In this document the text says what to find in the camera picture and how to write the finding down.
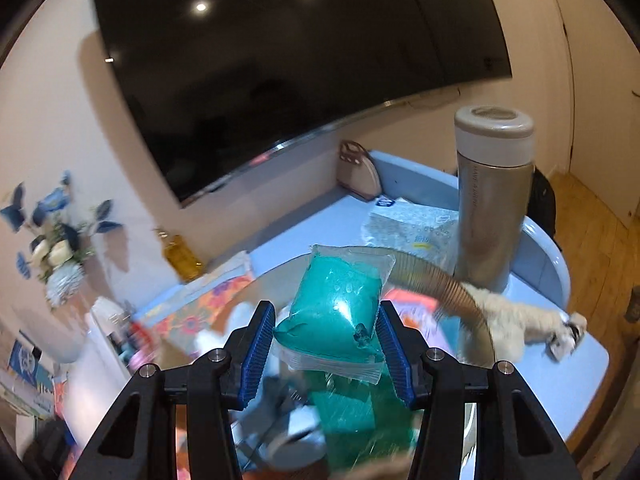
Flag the black bag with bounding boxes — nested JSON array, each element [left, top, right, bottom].
[[530, 170, 558, 241]]

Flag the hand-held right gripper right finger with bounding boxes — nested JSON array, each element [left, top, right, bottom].
[[375, 301, 583, 480]]

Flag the cream furry toy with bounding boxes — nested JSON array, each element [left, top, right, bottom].
[[460, 282, 591, 366]]

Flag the teal clay bag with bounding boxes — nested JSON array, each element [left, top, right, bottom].
[[272, 244, 397, 386]]

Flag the pink handbag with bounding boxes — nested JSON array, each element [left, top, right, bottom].
[[339, 140, 383, 201]]

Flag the yellow glass bottle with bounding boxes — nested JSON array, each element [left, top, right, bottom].
[[155, 227, 205, 283]]

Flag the blue and white flowers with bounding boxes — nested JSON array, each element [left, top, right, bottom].
[[0, 170, 123, 306]]

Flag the patterned tissue pack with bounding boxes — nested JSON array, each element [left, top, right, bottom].
[[361, 199, 461, 273]]

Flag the steel thermos white lid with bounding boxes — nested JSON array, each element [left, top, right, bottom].
[[452, 105, 536, 292]]

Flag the black television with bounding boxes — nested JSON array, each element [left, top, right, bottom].
[[90, 0, 515, 208]]

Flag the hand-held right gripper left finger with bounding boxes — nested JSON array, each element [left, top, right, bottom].
[[72, 300, 278, 480]]

